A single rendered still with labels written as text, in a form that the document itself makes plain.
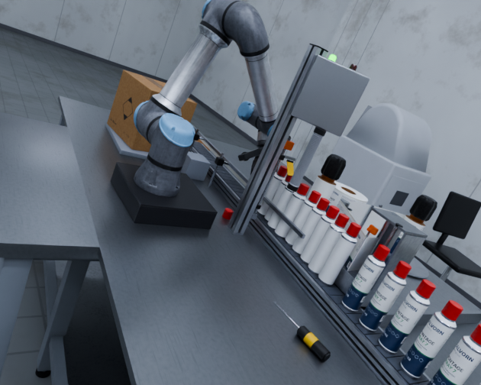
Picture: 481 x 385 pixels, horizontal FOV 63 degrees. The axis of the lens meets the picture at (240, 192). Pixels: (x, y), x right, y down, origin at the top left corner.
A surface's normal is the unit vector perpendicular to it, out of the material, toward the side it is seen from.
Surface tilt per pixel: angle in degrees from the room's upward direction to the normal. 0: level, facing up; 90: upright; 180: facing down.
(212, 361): 0
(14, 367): 0
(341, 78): 90
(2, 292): 90
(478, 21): 90
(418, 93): 90
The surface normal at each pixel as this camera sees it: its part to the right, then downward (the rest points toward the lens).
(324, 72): -0.11, 0.29
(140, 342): 0.39, -0.87
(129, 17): 0.50, 0.47
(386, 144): -0.79, -0.14
